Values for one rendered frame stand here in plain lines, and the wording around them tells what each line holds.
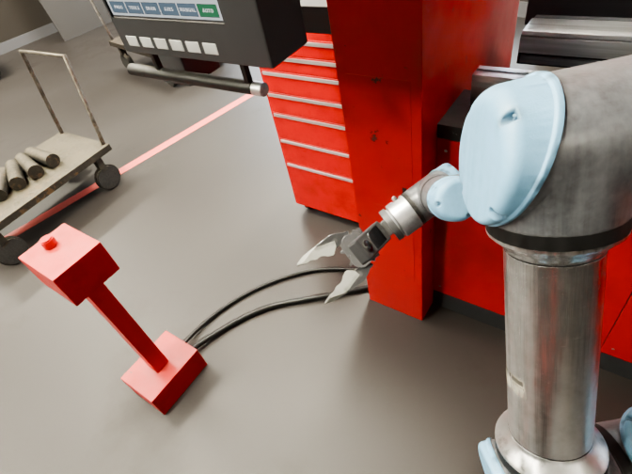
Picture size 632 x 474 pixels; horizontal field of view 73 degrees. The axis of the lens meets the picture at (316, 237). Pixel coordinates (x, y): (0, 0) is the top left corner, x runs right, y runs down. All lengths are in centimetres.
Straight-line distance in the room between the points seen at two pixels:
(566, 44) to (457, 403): 121
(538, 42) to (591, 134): 121
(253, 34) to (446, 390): 136
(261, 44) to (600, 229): 63
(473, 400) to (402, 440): 29
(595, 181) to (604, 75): 8
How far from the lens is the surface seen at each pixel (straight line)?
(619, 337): 172
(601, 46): 155
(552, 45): 156
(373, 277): 179
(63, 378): 229
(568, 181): 37
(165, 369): 187
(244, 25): 85
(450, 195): 73
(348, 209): 215
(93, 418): 209
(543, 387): 50
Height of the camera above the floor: 156
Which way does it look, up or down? 44 degrees down
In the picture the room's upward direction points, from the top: 14 degrees counter-clockwise
